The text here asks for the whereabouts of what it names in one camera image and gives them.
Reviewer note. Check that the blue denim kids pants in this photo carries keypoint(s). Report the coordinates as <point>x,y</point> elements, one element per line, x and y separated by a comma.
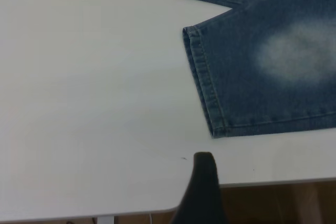
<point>236,77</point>

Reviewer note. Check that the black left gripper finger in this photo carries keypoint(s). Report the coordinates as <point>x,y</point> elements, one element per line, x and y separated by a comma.
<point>202,195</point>

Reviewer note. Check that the white table leg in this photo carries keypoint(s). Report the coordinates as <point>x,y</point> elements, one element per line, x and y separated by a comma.
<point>106,220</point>

